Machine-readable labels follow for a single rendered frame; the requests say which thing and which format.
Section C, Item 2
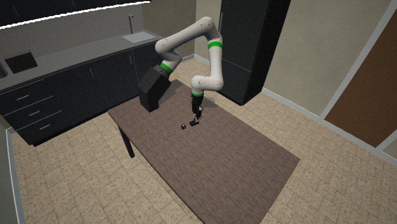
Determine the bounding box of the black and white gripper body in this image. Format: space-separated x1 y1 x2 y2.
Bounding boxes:
192 100 202 109

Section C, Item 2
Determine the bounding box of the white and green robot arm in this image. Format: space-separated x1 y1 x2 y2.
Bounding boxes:
153 17 224 102

